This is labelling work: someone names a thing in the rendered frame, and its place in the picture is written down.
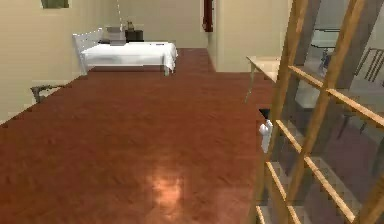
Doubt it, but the white bed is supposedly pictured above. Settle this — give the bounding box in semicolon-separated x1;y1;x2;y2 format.
72;27;179;77

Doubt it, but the pale wooden table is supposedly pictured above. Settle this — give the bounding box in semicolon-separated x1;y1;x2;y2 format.
244;55;282;104

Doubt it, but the dark nightstand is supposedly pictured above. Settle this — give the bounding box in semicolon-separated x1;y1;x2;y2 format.
125;29;145;43

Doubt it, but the dark red door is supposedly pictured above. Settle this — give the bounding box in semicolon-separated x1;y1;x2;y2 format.
202;0;214;33

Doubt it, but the grey pillow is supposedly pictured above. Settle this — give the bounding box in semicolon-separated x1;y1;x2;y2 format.
105;25;127;47

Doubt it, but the wooden ladder shelf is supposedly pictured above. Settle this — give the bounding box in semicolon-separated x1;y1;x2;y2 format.
246;0;384;224

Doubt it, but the green framed picture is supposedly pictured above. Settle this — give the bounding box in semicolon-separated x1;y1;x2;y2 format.
40;0;70;10

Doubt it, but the brown chair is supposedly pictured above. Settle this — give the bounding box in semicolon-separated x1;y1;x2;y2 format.
355;47;384;83

